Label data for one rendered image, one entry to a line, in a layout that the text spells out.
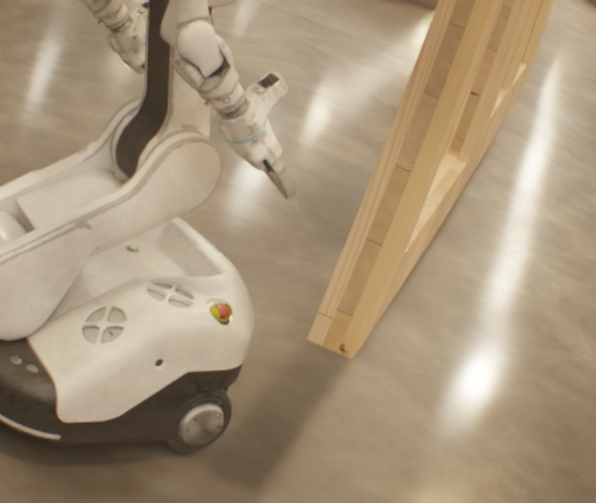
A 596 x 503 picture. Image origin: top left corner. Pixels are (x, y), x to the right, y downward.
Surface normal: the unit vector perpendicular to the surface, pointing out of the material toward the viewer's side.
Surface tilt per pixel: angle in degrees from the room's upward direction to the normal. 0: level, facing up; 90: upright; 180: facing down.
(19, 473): 0
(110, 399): 90
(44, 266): 90
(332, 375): 0
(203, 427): 90
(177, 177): 90
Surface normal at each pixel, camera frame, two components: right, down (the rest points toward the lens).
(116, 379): 0.57, 0.50
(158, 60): -0.83, 0.29
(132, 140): -0.60, -0.29
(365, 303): -0.26, 0.26
